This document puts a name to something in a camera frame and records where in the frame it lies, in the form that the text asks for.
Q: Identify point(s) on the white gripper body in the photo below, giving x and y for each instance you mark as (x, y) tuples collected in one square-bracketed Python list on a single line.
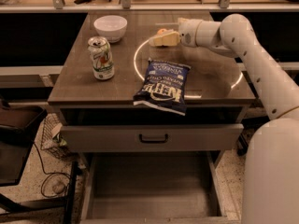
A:
[(188, 32)]

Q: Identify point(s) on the orange fruit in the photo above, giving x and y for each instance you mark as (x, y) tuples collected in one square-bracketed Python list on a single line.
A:
[(161, 31)]

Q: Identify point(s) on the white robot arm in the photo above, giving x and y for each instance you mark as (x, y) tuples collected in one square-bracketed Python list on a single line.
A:
[(271, 182)]

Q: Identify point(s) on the grey drawer cabinet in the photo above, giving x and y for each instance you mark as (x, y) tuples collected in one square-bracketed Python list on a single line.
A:
[(216, 91)]

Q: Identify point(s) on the open middle drawer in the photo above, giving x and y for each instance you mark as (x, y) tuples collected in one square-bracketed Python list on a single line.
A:
[(154, 188)]

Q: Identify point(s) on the blue potato chip bag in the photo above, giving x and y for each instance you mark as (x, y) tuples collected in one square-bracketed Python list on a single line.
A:
[(164, 87)]

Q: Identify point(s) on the white ceramic bowl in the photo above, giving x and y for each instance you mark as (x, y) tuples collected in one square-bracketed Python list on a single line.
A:
[(112, 27)]

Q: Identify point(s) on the green white soda can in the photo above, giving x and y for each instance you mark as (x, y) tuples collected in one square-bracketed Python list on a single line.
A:
[(101, 58)]

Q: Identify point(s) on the black office chair base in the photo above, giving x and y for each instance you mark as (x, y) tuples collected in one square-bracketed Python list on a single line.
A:
[(243, 144)]

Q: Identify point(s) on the dark chair at left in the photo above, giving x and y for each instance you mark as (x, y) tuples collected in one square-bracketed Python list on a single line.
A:
[(18, 129)]

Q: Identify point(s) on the top drawer with black handle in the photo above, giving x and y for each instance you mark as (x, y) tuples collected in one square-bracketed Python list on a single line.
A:
[(151, 138)]

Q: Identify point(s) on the wire mesh basket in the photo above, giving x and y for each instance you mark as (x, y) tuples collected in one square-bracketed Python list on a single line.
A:
[(52, 141)]

